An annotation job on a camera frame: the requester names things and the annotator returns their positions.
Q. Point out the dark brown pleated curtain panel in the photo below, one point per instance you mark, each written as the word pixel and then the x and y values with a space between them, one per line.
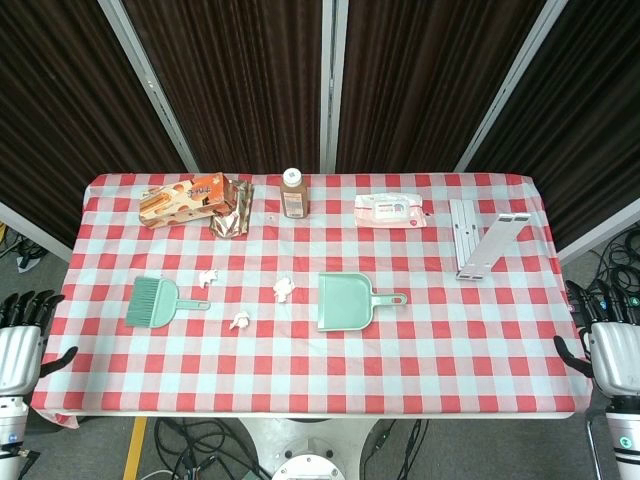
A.
pixel 425 75
pixel 240 75
pixel 50 100
pixel 590 125

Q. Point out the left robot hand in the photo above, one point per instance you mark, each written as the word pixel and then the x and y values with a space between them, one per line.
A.
pixel 20 355

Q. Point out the green plastic dustpan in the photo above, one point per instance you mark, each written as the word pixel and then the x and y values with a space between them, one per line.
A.
pixel 345 302

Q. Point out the brown drink bottle white cap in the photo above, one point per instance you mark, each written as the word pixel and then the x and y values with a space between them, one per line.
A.
pixel 295 197

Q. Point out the red white checkered tablecloth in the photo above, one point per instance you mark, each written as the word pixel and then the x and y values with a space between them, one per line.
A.
pixel 320 370

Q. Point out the white paper ball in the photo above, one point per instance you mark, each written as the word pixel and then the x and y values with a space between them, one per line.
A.
pixel 207 278
pixel 240 321
pixel 284 290

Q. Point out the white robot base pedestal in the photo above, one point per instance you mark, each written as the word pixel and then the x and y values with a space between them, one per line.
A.
pixel 310 445

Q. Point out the green hand brush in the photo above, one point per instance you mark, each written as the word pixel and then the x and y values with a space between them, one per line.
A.
pixel 150 302

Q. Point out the silver folding laptop stand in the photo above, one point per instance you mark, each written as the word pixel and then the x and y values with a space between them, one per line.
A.
pixel 492 245

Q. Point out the grey metal partition rail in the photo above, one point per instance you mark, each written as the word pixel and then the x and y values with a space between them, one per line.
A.
pixel 600 242
pixel 35 232

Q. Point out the brown foil snack packet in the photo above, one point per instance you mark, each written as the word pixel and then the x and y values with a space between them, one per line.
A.
pixel 235 220

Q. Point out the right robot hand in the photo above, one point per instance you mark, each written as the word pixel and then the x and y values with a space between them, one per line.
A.
pixel 617 355

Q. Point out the yellow floor tape strip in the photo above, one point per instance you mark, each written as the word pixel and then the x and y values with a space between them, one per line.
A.
pixel 135 447

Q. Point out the grey metal partition post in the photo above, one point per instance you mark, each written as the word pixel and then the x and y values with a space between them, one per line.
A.
pixel 515 85
pixel 150 85
pixel 332 85

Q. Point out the pink wet wipes pack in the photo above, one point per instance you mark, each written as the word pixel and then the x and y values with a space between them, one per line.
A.
pixel 390 210

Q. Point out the orange biscuit box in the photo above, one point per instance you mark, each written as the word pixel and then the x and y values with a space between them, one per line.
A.
pixel 180 202

